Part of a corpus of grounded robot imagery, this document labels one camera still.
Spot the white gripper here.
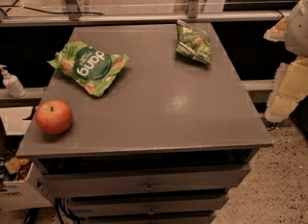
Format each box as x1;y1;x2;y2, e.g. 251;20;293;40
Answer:
264;0;308;123

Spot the green rice chip bag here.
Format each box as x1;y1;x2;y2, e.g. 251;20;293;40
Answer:
48;41;129;97

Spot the green jalapeno chip bag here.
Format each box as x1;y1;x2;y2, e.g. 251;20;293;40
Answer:
176;20;212;64

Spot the grey drawer cabinet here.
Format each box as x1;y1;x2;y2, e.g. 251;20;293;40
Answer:
18;24;271;224

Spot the red apple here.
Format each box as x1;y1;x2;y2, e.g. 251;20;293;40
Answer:
36;100;73;135

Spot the white pump bottle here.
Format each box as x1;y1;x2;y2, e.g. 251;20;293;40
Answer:
0;64;26;98

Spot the white cardboard box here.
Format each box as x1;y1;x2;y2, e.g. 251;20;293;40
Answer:
0;157;53;211

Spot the grey metal rail frame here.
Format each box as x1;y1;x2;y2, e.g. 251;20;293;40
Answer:
0;0;308;28

